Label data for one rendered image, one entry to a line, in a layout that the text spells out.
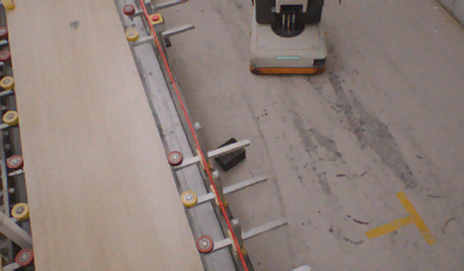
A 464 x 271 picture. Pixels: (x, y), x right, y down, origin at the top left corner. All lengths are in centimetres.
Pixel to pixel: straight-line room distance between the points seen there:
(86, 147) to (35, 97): 51
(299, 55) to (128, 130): 168
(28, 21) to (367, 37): 275
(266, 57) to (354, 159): 106
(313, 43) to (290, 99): 48
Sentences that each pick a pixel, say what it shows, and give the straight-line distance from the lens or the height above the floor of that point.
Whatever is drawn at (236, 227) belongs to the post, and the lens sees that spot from 190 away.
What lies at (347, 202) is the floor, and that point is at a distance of 321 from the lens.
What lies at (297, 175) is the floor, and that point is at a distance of 326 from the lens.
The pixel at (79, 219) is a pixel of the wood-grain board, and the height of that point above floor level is 90.
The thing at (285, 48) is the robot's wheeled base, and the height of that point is 28.
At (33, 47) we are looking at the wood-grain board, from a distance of 314.
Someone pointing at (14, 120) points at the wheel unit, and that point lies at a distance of 279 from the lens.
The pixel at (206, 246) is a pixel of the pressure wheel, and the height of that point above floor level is 90.
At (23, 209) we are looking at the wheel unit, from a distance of 244.
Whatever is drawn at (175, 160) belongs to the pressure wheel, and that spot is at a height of 91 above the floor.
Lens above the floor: 286
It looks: 56 degrees down
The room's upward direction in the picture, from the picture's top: 6 degrees counter-clockwise
